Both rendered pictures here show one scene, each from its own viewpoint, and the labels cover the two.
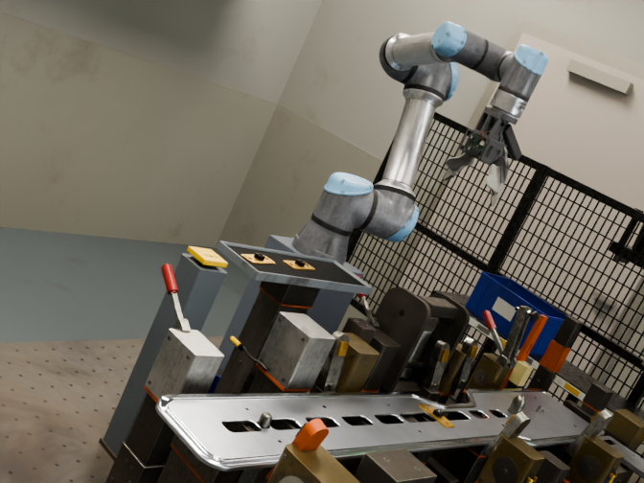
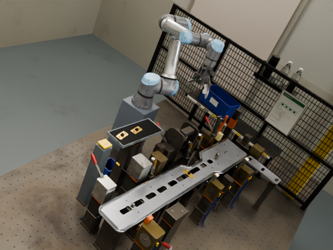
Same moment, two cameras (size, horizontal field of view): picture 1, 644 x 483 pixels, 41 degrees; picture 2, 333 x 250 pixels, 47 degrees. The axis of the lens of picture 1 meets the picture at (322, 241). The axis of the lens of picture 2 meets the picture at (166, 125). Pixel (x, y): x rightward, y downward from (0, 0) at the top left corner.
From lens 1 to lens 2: 0.89 m
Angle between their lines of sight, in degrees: 22
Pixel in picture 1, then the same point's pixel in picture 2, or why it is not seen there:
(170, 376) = (99, 193)
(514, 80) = (211, 55)
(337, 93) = not seen: outside the picture
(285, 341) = (135, 167)
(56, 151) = (16, 11)
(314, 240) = (139, 101)
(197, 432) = (113, 219)
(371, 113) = not seen: outside the picture
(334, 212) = (146, 91)
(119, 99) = not seen: outside the picture
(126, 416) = (84, 192)
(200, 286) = (104, 155)
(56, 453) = (63, 208)
